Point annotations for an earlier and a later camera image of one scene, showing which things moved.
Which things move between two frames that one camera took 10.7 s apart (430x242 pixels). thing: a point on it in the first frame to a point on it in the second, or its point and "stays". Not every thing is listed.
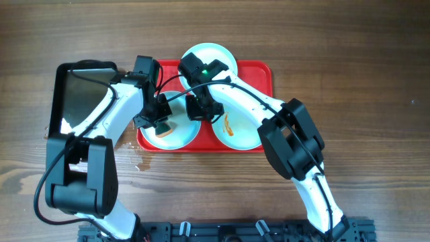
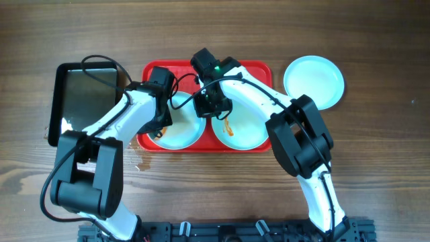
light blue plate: [207, 53] to [316, 77]
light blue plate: [238, 126] stays
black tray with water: [78, 88] stays
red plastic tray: [254, 76] stays
